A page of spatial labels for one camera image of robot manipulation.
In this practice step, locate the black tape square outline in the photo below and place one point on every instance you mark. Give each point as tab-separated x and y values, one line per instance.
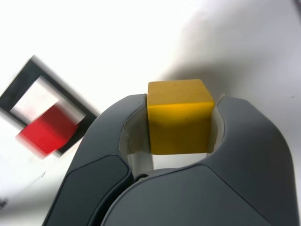
14	94

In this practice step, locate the red cube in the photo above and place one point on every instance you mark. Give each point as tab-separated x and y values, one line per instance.
47	131

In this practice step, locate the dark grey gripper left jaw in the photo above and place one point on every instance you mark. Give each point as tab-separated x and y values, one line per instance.
94	153

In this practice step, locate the yellow cube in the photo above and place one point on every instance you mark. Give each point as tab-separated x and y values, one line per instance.
178	117

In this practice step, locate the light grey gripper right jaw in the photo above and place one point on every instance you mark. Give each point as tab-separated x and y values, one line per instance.
200	200

